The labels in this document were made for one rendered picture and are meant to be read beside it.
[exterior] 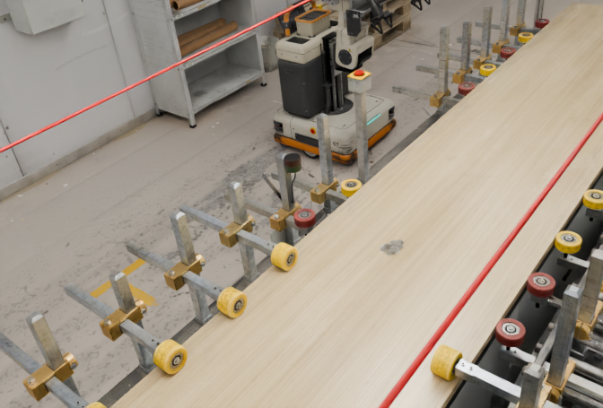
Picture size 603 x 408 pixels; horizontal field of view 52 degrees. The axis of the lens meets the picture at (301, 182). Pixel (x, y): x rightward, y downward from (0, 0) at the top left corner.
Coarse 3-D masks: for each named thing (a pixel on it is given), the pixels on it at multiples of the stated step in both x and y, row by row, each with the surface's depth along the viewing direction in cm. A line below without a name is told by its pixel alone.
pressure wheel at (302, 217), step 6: (300, 210) 228; (306, 210) 228; (312, 210) 227; (294, 216) 225; (300, 216) 225; (306, 216) 225; (312, 216) 224; (294, 222) 227; (300, 222) 223; (306, 222) 223; (312, 222) 224; (306, 234) 230
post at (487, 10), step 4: (484, 8) 332; (488, 8) 330; (492, 8) 332; (484, 12) 333; (488, 12) 331; (484, 16) 334; (488, 16) 332; (484, 20) 335; (488, 20) 334; (484, 24) 336; (488, 24) 335; (484, 28) 337; (488, 28) 336; (484, 32) 339; (488, 32) 338; (484, 36) 340; (488, 36) 339; (484, 40) 341; (488, 40) 341; (484, 44) 342; (488, 44) 343; (484, 48) 343; (488, 48) 344; (484, 52) 344; (488, 52) 346
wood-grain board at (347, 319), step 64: (512, 64) 318; (576, 64) 311; (448, 128) 269; (512, 128) 264; (576, 128) 259; (384, 192) 234; (448, 192) 230; (512, 192) 226; (576, 192) 222; (320, 256) 206; (384, 256) 203; (448, 256) 200; (512, 256) 197; (256, 320) 185; (320, 320) 182; (384, 320) 180; (192, 384) 167; (256, 384) 165; (320, 384) 163; (384, 384) 161; (448, 384) 159
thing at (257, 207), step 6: (228, 192) 251; (228, 198) 250; (246, 198) 246; (246, 204) 244; (252, 204) 242; (258, 204) 242; (264, 204) 241; (252, 210) 243; (258, 210) 240; (264, 210) 238; (270, 210) 238; (276, 210) 237; (270, 216) 237; (288, 222) 232; (294, 228) 231; (300, 228) 229; (306, 228) 226; (312, 228) 229
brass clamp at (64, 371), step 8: (72, 360) 170; (40, 368) 168; (48, 368) 168; (64, 368) 168; (72, 368) 170; (32, 376) 166; (40, 376) 165; (48, 376) 165; (56, 376) 167; (64, 376) 169; (24, 384) 164; (40, 384) 164; (32, 392) 162; (40, 392) 164; (48, 392) 166
